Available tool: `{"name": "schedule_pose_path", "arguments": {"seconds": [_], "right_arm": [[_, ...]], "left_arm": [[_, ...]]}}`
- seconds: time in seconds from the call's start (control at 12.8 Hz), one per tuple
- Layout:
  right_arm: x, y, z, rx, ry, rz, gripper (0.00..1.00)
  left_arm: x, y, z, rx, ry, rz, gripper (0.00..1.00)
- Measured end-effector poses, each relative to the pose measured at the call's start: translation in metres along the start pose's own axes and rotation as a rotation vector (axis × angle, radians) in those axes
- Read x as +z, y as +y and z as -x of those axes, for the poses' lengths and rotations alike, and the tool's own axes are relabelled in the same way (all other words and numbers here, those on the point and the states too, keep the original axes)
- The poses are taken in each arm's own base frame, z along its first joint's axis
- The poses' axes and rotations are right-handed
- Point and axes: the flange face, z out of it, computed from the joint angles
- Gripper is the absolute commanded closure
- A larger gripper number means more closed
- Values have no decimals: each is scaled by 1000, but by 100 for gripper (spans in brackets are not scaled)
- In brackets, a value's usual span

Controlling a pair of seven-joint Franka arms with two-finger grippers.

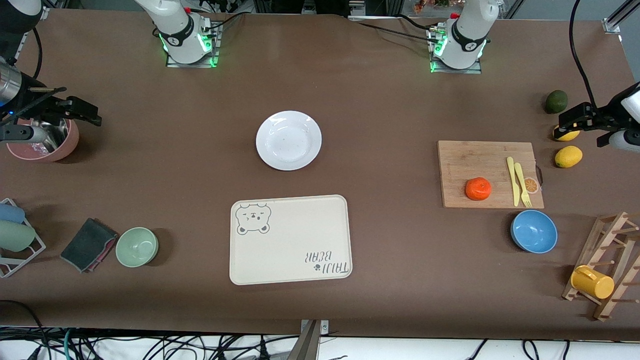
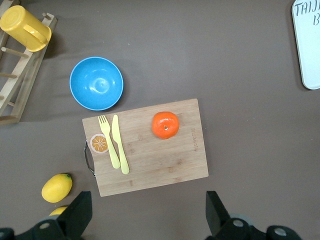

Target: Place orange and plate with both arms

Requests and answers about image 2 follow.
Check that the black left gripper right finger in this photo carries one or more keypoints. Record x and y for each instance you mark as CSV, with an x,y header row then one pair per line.
x,y
217,215

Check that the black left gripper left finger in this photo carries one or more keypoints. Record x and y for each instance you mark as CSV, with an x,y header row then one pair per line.
x,y
75,212

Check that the orange mandarin fruit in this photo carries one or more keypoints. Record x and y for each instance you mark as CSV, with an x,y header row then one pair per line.
x,y
165,125

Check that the yellow lemon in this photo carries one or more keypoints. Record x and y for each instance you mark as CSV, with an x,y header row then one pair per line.
x,y
57,188
57,212

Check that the yellow plastic fork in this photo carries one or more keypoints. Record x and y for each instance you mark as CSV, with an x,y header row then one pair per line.
x,y
111,150

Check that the toy orange slice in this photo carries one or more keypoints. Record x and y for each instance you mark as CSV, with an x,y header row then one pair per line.
x,y
97,143

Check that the wooden cutting board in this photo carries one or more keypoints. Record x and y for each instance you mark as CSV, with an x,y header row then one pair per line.
x,y
162,162

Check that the yellow plastic knife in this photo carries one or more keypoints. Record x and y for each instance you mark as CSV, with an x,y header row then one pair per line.
x,y
116,130

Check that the blue bowl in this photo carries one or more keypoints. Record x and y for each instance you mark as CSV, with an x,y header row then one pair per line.
x,y
96,83

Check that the wooden peg drying rack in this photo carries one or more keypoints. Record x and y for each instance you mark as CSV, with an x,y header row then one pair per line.
x,y
28,80

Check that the cream bear print tray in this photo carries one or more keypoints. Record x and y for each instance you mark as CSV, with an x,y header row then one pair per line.
x,y
310,50

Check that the yellow plastic mug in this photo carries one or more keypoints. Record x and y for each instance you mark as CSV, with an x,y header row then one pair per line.
x,y
20,25

